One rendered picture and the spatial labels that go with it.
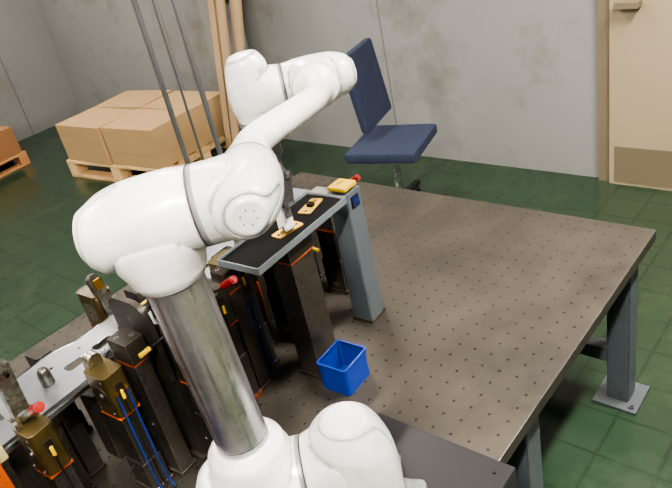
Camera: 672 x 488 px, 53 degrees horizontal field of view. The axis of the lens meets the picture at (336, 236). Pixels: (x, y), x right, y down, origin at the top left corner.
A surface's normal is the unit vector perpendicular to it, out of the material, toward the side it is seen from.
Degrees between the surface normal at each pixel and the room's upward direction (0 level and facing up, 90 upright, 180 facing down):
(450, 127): 90
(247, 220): 89
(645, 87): 90
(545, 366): 0
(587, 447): 0
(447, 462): 2
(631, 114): 90
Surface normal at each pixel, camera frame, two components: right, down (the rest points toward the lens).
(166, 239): 0.20, 0.57
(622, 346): -0.62, 0.48
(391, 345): -0.19, -0.86
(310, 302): 0.80, 0.15
